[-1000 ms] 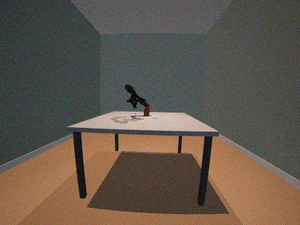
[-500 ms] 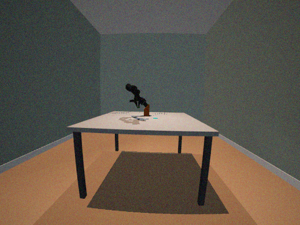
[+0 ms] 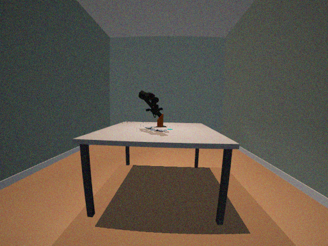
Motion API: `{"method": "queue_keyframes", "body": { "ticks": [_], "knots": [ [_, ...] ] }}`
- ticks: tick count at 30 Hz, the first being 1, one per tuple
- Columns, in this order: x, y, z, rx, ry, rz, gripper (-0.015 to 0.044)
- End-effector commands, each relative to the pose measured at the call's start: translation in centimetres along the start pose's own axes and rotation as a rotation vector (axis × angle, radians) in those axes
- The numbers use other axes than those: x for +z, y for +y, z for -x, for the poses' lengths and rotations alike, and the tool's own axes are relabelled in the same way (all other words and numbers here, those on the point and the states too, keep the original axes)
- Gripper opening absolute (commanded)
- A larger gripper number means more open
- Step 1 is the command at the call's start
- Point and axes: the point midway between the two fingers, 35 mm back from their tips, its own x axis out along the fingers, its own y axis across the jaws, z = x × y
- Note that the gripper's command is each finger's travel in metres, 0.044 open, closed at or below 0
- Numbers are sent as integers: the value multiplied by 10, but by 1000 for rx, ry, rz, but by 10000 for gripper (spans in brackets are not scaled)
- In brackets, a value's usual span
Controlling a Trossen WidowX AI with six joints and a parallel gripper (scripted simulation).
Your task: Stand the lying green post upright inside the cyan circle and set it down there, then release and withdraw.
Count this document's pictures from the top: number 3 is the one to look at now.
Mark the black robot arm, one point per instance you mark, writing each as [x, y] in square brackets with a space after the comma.
[150, 96]

